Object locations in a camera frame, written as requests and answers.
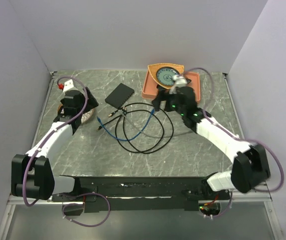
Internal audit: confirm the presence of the woven triangular basket plate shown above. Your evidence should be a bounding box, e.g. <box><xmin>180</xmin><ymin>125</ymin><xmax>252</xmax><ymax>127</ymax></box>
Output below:
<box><xmin>147</xmin><ymin>63</ymin><xmax>185</xmax><ymax>89</ymax></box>

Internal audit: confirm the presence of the teal patterned round plate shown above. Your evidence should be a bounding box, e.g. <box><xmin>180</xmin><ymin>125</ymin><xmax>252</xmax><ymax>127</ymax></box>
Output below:
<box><xmin>156</xmin><ymin>66</ymin><xmax>179</xmax><ymax>87</ymax></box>

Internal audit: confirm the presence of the black ethernet cable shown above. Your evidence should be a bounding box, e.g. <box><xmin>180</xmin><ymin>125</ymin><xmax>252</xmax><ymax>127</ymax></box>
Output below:
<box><xmin>97</xmin><ymin>102</ymin><xmax>175</xmax><ymax>155</ymax></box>

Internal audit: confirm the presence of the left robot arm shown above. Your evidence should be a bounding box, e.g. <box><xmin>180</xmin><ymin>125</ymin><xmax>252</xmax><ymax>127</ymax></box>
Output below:
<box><xmin>11</xmin><ymin>87</ymin><xmax>99</xmax><ymax>207</ymax></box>

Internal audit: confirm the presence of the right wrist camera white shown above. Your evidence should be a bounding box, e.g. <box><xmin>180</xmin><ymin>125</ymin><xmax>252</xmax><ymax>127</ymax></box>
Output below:
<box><xmin>169</xmin><ymin>74</ymin><xmax>188</xmax><ymax>95</ymax></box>

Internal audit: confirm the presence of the black network switch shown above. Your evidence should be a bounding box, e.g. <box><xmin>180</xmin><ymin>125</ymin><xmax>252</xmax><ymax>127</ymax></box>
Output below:
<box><xmin>105</xmin><ymin>83</ymin><xmax>135</xmax><ymax>110</ymax></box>

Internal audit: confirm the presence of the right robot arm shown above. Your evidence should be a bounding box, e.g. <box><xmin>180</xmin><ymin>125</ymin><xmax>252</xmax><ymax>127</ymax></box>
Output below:
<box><xmin>152</xmin><ymin>86</ymin><xmax>270</xmax><ymax>200</ymax></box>

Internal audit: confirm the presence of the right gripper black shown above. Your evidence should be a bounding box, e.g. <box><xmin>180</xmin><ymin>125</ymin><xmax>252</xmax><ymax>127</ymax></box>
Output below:
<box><xmin>151</xmin><ymin>89</ymin><xmax>185</xmax><ymax>116</ymax></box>

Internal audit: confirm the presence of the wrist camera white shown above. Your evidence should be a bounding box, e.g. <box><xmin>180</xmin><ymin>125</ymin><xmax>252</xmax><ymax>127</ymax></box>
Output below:
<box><xmin>58</xmin><ymin>79</ymin><xmax>76</xmax><ymax>93</ymax></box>
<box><xmin>169</xmin><ymin>74</ymin><xmax>188</xmax><ymax>95</ymax></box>

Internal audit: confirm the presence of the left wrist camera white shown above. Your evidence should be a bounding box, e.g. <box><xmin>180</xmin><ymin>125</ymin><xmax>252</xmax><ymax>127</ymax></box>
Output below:
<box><xmin>58</xmin><ymin>79</ymin><xmax>76</xmax><ymax>93</ymax></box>

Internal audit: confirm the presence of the salmon rectangular tray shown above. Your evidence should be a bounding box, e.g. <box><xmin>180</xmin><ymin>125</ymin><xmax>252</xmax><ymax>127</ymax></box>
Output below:
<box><xmin>141</xmin><ymin>72</ymin><xmax>201</xmax><ymax>103</ymax></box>

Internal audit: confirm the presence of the blue ethernet cable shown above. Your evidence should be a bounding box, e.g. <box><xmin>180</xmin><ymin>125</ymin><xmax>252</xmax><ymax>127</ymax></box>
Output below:
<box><xmin>97</xmin><ymin>109</ymin><xmax>155</xmax><ymax>142</ymax></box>

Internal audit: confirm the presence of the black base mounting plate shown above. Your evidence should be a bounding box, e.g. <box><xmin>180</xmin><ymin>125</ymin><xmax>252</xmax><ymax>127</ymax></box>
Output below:
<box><xmin>52</xmin><ymin>176</ymin><xmax>230</xmax><ymax>213</ymax></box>

